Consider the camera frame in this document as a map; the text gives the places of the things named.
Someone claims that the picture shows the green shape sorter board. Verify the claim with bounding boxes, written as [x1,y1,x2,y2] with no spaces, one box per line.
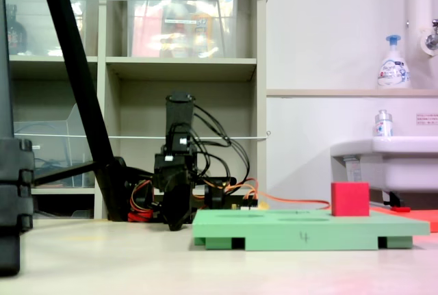
[192,208,430,251]

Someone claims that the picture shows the black tripod leg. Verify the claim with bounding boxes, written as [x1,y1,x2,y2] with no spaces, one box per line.
[32,0,133,222]

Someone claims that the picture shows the dark glass bottle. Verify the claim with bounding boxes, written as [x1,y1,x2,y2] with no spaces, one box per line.
[5,3,28,55]

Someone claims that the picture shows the flat orange block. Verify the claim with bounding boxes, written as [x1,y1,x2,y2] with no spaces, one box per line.
[368,207,438,233]

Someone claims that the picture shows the small clear sanitizer bottle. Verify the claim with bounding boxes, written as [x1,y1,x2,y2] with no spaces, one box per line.
[372,109,394,138]

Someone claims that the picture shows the beige shelf unit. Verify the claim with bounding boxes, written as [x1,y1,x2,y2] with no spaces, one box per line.
[0,0,268,220]

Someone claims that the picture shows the clear bin with packages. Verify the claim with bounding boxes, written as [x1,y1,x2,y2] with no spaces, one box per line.
[125,0,240,59]

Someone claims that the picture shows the metal wall faucet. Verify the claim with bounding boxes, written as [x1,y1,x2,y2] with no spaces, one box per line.
[420,18,438,57]

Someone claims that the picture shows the black round motor part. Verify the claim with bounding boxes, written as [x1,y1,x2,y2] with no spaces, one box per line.
[204,178,227,211]

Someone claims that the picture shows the clear slanted plastic bin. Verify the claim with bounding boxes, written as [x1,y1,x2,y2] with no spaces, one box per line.
[13,103,96,189]

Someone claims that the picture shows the black wire bundle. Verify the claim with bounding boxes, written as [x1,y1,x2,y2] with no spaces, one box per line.
[191,103,253,190]

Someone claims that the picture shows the white blue pump bottle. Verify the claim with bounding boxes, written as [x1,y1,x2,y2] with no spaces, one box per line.
[377,34,411,90]

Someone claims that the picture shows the clear plastic storage bin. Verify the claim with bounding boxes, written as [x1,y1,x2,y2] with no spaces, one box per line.
[5,0,88,57]

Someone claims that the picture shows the long orange cable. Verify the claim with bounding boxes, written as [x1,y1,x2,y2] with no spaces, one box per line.
[201,177,331,211]

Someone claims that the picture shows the orange and red wire loops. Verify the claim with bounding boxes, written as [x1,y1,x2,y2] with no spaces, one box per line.
[129,178,154,216]

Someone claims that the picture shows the red square block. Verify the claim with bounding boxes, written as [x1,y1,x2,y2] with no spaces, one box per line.
[330,181,370,217]

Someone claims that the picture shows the circuit board with wires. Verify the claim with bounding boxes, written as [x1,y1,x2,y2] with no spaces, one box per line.
[231,198,268,211]

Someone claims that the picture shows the white sink basin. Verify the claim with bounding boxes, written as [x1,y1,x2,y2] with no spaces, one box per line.
[330,136,438,207]

